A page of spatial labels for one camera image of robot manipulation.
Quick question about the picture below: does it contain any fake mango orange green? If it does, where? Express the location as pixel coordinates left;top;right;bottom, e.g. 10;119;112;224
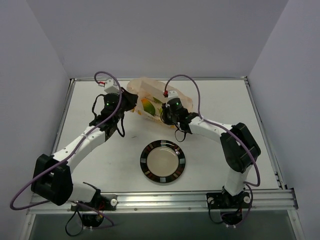
141;98;156;116

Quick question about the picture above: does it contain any orange translucent plastic bag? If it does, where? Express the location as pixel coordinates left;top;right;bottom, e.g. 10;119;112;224
126;77;194;129

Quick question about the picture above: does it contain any fake green apple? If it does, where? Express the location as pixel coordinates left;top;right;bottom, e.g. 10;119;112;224
152;97;163;105

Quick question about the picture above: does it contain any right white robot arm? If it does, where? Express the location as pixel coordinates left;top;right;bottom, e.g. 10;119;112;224
161;97;261;207

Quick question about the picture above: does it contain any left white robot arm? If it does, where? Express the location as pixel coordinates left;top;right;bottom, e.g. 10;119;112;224
31;88;138;210

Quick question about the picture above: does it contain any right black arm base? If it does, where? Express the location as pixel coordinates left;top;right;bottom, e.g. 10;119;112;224
206;191;253;229

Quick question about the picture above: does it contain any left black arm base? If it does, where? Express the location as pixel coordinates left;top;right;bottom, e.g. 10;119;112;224
70;195;118;229

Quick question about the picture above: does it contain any dark rimmed beige plate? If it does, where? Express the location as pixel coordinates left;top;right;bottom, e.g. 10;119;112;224
139;140;186;185

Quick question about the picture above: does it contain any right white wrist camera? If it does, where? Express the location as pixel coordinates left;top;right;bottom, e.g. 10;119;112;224
163;90;179;101

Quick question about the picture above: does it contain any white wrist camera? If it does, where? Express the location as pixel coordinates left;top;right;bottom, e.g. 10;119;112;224
104;79;119;94
163;90;179;101

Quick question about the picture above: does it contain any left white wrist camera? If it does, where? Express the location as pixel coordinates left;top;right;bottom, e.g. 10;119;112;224
104;79;119;94

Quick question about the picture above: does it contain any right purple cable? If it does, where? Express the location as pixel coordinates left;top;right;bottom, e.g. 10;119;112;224
164;73;261;187

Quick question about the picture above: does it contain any purple cable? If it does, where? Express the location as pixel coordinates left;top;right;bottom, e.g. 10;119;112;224
9;71;123;210
164;73;261;187

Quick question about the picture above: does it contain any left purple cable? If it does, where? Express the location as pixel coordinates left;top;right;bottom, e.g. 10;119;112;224
9;71;123;210

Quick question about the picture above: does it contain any aluminium front rail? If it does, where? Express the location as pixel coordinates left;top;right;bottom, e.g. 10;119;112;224
27;189;299;215

